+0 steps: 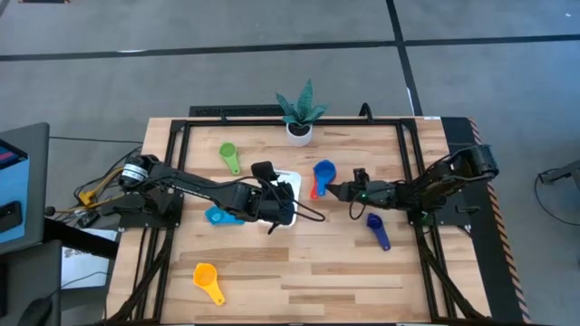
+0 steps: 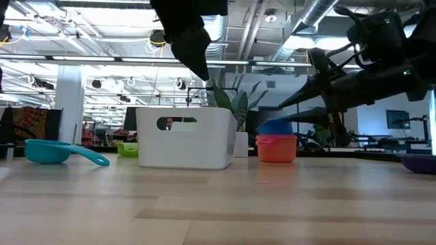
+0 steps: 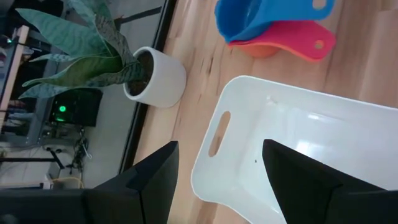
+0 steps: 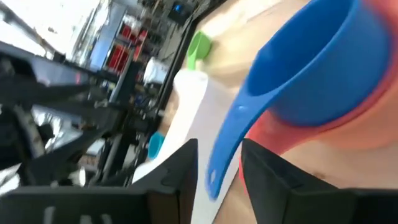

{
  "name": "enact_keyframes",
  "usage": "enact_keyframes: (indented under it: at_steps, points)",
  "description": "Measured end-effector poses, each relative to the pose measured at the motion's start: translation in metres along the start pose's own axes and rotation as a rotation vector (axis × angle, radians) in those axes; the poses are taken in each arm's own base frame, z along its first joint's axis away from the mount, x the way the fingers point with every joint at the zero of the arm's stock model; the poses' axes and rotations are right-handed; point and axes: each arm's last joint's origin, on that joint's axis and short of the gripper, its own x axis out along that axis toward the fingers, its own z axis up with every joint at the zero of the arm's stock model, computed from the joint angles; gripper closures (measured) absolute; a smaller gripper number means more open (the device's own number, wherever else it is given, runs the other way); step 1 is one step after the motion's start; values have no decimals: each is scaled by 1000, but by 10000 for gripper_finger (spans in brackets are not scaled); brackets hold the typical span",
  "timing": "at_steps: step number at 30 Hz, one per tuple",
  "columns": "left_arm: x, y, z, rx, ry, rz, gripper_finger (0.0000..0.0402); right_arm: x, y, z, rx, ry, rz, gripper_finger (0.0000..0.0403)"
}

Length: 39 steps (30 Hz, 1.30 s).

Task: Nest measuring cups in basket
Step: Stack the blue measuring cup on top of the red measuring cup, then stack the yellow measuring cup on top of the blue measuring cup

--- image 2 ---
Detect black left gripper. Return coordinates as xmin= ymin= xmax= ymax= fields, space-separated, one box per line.
xmin=149 ymin=0 xmax=228 ymax=82

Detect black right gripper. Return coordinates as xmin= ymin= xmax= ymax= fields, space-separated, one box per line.
xmin=278 ymin=47 xmax=431 ymax=148

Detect blue plastic measuring cup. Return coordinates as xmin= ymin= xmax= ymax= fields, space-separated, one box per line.
xmin=255 ymin=117 xmax=294 ymax=136

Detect pink-red plastic measuring cup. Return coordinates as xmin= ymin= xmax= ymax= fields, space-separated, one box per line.
xmin=255 ymin=134 xmax=298 ymax=146

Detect orange plastic measuring cup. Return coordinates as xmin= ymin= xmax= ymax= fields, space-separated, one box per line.
xmin=255 ymin=135 xmax=298 ymax=163

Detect white plastic basket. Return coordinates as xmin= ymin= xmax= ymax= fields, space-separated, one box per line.
xmin=135 ymin=107 xmax=238 ymax=171

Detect green plastic measuring cup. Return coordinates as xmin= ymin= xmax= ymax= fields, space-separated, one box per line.
xmin=114 ymin=142 xmax=139 ymax=158

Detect teal plastic measuring cup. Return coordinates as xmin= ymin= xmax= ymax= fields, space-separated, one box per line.
xmin=23 ymin=138 xmax=111 ymax=167

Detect purple plastic measuring cup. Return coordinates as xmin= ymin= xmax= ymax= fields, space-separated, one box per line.
xmin=397 ymin=152 xmax=436 ymax=175

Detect green snake plant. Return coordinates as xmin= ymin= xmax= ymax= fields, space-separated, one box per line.
xmin=211 ymin=78 xmax=270 ymax=132

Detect white plant pot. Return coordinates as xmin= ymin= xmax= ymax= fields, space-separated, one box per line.
xmin=233 ymin=131 xmax=249 ymax=159

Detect white building column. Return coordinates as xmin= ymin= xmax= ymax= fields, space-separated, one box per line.
xmin=54 ymin=65 xmax=86 ymax=146

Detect colourful patterned panel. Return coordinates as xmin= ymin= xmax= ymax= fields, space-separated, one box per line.
xmin=0 ymin=107 xmax=64 ymax=146

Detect silver ventilation duct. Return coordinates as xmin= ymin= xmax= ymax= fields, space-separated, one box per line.
xmin=272 ymin=0 xmax=341 ymax=62

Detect dark wall monitor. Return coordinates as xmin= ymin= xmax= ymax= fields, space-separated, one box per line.
xmin=386 ymin=109 xmax=411 ymax=130

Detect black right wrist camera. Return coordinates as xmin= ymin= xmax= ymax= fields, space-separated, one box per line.
xmin=346 ymin=10 xmax=407 ymax=67

